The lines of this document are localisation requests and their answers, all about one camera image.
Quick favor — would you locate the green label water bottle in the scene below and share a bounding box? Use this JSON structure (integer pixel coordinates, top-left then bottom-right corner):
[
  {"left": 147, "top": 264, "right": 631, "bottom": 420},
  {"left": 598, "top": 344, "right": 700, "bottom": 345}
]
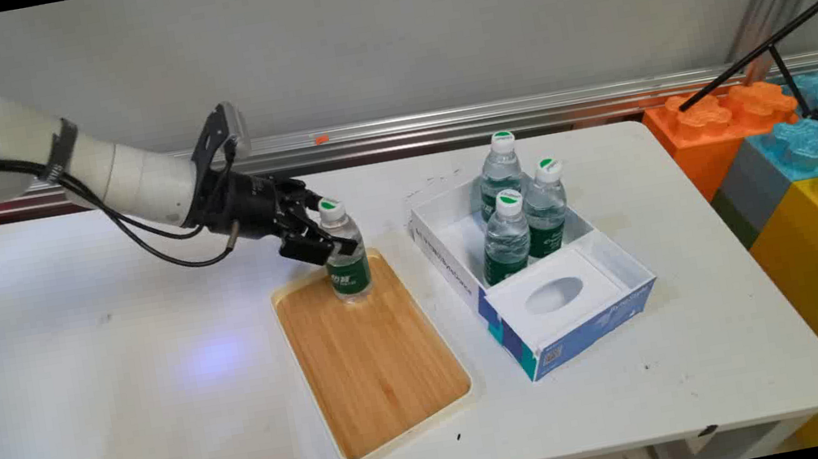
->
[
  {"left": 314, "top": 192, "right": 376, "bottom": 307},
  {"left": 469, "top": 128, "right": 530, "bottom": 222},
  {"left": 513, "top": 154, "right": 577, "bottom": 260},
  {"left": 471, "top": 187, "right": 539, "bottom": 288}
]

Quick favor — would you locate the orange giant building block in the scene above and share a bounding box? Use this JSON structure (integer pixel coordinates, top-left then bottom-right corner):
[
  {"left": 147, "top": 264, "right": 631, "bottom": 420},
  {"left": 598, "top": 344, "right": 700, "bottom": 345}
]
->
[{"left": 639, "top": 75, "right": 813, "bottom": 212}]

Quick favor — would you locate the aluminium wall rail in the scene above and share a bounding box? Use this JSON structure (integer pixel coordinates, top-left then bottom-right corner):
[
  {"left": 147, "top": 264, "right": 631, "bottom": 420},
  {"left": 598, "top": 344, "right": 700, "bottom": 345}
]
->
[{"left": 0, "top": 50, "right": 818, "bottom": 218}]

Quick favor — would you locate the black cable strap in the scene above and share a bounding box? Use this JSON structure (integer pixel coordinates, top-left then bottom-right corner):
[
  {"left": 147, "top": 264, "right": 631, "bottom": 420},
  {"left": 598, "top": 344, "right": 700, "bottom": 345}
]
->
[{"left": 35, "top": 117, "right": 87, "bottom": 186}]

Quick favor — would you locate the grey giant building block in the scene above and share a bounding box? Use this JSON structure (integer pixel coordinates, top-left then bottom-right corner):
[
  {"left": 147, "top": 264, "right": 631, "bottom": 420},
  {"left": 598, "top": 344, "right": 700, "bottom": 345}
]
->
[{"left": 701, "top": 132, "right": 806, "bottom": 255}]

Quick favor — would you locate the bamboo serving tray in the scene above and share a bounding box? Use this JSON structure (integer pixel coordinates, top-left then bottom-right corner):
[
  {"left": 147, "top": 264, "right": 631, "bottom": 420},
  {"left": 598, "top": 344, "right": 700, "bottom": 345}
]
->
[{"left": 265, "top": 235, "right": 484, "bottom": 459}]

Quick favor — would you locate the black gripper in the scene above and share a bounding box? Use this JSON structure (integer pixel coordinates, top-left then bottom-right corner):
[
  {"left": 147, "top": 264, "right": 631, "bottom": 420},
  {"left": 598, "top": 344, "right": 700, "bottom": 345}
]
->
[{"left": 187, "top": 151, "right": 363, "bottom": 285}]

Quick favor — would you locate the white blue cardboard box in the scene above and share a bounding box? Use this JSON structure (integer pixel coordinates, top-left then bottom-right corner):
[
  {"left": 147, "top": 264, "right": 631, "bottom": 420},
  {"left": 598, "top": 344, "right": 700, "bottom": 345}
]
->
[{"left": 402, "top": 151, "right": 670, "bottom": 398}]

